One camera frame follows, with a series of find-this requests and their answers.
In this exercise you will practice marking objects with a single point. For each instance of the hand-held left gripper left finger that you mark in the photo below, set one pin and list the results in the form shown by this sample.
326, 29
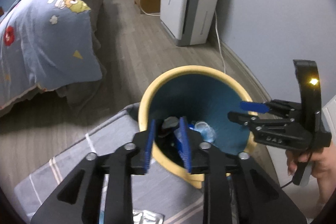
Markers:
148, 145

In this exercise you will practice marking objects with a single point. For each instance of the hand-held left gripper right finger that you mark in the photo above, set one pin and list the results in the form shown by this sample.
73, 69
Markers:
186, 145

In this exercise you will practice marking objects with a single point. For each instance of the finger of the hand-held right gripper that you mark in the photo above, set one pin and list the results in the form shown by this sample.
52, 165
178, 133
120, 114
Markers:
244, 119
253, 106

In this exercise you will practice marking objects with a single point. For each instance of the yellow rimmed blue trash bin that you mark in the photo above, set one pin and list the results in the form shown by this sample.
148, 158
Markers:
210, 92

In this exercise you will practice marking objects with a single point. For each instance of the person's right forearm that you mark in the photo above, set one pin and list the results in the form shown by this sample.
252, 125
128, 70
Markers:
324, 195

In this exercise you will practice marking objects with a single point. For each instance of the person's right hand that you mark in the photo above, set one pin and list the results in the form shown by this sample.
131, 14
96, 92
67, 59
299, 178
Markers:
324, 161

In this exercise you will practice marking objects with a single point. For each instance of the white panel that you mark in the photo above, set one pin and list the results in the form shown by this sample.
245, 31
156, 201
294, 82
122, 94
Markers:
330, 119

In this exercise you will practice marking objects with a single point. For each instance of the silver foil wrapper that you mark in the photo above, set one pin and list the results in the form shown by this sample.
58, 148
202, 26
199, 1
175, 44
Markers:
147, 217

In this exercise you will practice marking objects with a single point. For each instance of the white air purifier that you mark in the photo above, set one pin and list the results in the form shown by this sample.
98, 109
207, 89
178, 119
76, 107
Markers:
183, 3

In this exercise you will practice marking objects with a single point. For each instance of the printed blue duvet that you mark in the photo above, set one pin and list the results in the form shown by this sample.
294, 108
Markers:
47, 43

